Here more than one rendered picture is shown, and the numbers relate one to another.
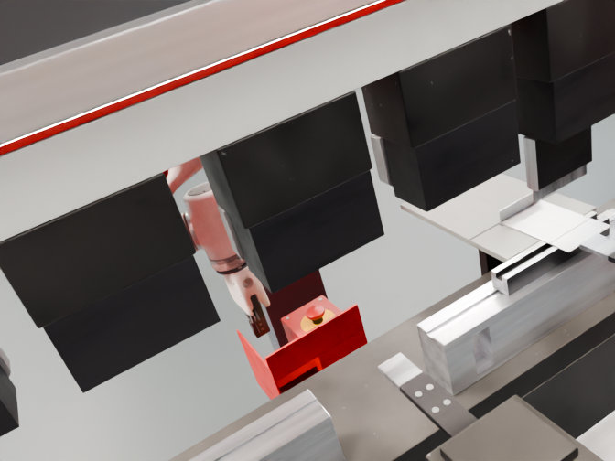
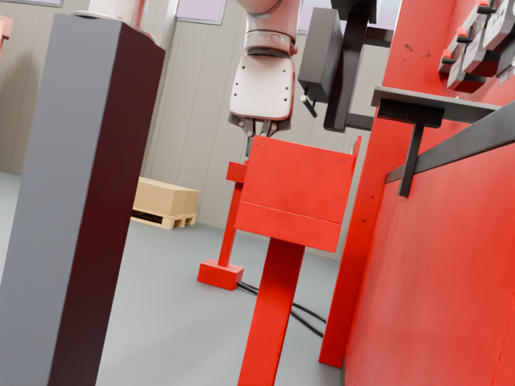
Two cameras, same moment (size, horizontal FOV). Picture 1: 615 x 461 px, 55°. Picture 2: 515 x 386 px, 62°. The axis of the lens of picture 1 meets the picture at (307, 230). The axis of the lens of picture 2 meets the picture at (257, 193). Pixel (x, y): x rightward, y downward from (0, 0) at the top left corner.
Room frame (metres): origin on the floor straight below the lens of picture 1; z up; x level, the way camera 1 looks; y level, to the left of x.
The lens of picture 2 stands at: (0.59, 0.75, 0.75)
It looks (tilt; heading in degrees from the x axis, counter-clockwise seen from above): 2 degrees down; 302
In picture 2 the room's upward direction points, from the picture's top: 13 degrees clockwise
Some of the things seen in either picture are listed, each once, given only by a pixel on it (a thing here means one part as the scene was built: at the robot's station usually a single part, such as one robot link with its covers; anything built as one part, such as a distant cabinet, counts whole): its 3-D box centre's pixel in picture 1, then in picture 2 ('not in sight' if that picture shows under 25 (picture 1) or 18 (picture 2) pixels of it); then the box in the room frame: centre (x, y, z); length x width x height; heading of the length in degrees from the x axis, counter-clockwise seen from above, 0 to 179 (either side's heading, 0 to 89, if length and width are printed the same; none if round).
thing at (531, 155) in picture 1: (558, 156); (510, 60); (0.70, -0.35, 1.13); 0.10 x 0.02 x 0.10; 110
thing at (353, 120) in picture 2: not in sight; (369, 119); (1.40, -1.48, 1.18); 0.40 x 0.24 x 0.07; 110
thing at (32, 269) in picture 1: (111, 269); not in sight; (0.50, 0.19, 1.26); 0.15 x 0.09 x 0.17; 110
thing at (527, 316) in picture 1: (538, 295); not in sight; (0.68, -0.30, 0.92); 0.39 x 0.06 x 0.10; 110
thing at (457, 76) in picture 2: not in sight; (470, 61); (0.84, -0.75, 1.26); 0.15 x 0.09 x 0.17; 110
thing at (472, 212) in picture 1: (490, 208); (428, 106); (0.83, -0.30, 1.00); 0.26 x 0.18 x 0.01; 20
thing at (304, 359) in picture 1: (304, 346); (301, 184); (0.93, 0.07, 0.75); 0.20 x 0.16 x 0.18; 112
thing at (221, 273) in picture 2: not in sight; (232, 221); (2.18, -1.57, 0.42); 0.25 x 0.20 x 0.83; 20
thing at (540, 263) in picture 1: (552, 251); not in sight; (0.69, -0.33, 0.99); 0.20 x 0.03 x 0.03; 110
